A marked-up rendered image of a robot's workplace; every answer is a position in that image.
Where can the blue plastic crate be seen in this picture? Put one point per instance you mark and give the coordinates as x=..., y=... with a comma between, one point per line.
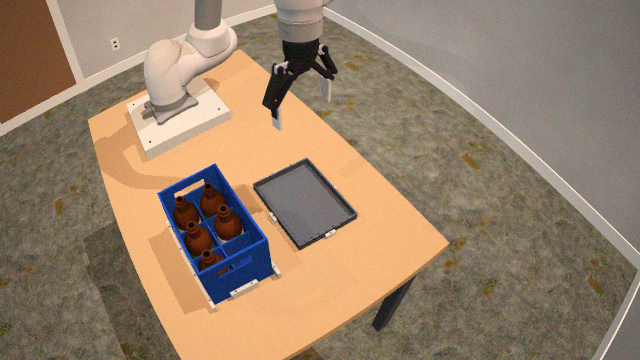
x=257, y=266

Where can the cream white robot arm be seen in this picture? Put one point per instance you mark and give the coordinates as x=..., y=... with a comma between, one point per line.
x=169, y=67

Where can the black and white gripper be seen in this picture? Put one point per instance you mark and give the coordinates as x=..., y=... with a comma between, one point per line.
x=280, y=80

